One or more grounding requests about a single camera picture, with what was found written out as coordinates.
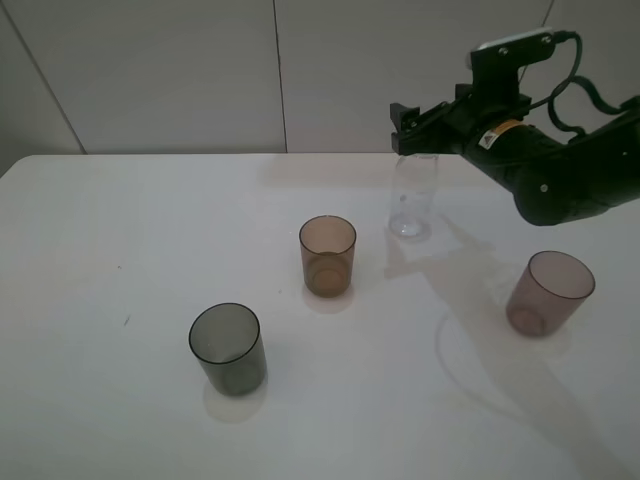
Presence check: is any grey translucent cup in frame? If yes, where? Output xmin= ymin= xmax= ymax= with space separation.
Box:
xmin=188 ymin=302 xmax=267 ymax=397

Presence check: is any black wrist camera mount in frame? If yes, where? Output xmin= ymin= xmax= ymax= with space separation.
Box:
xmin=467 ymin=27 xmax=555 ymax=103

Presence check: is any pink translucent cup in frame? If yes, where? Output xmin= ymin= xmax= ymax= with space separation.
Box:
xmin=505 ymin=250 xmax=596 ymax=338

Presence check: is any amber translucent cup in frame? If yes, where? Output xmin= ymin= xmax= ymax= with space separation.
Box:
xmin=299 ymin=215 xmax=357 ymax=298

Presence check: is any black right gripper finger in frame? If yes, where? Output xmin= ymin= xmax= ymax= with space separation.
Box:
xmin=390 ymin=102 xmax=450 ymax=134
xmin=391 ymin=107 xmax=468 ymax=156

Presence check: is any clear plastic water bottle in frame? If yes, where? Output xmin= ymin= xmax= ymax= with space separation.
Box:
xmin=388 ymin=154 xmax=439 ymax=239

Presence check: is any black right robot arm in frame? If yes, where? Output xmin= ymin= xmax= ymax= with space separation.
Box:
xmin=390 ymin=77 xmax=639 ymax=226

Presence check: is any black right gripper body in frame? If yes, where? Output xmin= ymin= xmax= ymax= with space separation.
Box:
xmin=452 ymin=83 xmax=555 ymax=165

